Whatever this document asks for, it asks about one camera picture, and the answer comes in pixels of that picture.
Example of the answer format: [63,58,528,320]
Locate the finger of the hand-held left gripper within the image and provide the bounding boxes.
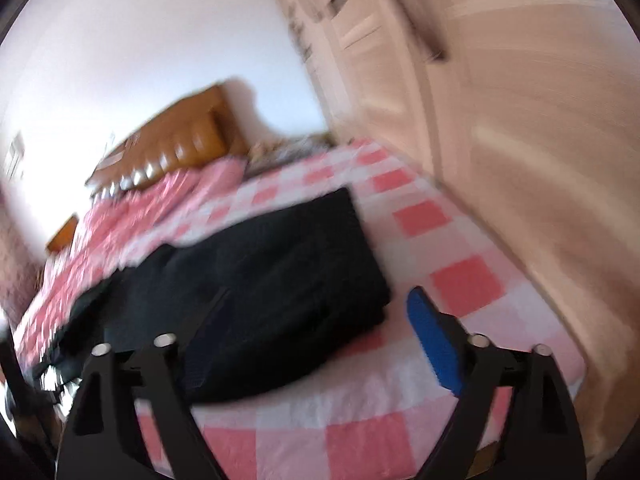
[0,332,32,418]

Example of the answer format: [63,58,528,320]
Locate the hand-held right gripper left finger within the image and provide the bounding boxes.
[54,287,234,480]

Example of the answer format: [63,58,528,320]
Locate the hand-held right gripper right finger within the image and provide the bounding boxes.
[406,286,587,480]

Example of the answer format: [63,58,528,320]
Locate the black pants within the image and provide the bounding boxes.
[32,187,393,406]

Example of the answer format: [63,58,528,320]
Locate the pink checked bed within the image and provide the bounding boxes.
[10,137,587,480]

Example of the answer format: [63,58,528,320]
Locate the brown wooden nightstand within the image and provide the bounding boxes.
[46,214,81,256]

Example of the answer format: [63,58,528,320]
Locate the brown wooden headboard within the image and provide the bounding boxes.
[84,82,251,197]

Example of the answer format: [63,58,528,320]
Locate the grey patterned pillow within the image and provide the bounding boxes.
[244,131,335,177]

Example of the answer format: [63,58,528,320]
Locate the beige wooden wardrobe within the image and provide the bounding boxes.
[260,0,640,463]

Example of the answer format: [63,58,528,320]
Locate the white wall switch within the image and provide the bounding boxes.
[4,131,27,182]

